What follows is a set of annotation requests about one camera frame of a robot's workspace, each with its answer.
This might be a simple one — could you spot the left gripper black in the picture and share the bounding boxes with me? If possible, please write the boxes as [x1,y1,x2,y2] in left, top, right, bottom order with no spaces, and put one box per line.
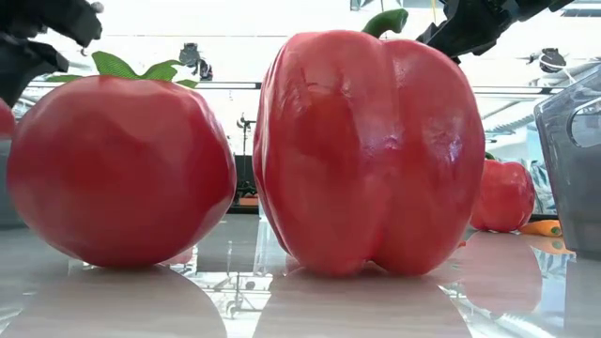
[0,0,104,108]

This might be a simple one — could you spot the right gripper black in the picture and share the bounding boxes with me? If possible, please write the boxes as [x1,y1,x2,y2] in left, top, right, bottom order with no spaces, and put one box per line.
[415,0,575,66]

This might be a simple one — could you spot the red tomato with green leaves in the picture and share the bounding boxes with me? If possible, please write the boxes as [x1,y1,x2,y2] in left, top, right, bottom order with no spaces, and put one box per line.
[7,50,238,269]

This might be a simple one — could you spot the orange chili pepper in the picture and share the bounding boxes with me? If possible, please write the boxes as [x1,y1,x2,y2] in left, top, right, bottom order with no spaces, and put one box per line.
[518,219,563,238]

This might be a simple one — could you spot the grey translucent plastic bin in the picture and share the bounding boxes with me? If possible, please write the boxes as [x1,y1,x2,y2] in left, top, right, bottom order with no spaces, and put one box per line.
[533,65,601,259]
[0,138,27,230]

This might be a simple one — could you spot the white blue patterned cloth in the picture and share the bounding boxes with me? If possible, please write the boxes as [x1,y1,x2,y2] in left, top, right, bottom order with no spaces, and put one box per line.
[525,159,558,216]

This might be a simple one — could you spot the black partition panel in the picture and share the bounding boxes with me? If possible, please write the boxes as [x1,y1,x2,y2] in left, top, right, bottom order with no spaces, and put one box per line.
[233,154,259,198]

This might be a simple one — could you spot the black ceiling cable reel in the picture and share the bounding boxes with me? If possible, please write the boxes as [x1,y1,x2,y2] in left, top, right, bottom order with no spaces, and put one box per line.
[528,46,569,75]
[177,41,215,82]

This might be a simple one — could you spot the black aluminium table frame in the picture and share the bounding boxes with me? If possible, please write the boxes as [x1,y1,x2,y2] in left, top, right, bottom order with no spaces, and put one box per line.
[227,204,560,222]

